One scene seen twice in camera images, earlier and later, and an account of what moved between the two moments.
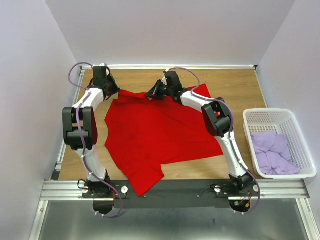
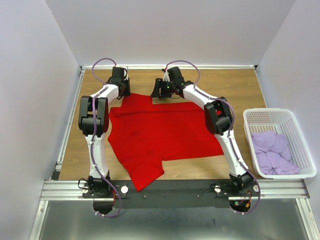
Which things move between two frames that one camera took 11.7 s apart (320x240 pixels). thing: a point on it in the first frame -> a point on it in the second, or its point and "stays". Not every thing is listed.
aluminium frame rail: (65, 190) stays
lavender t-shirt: (273, 153) stays
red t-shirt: (145, 133) stays
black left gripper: (116, 88) -> (127, 92)
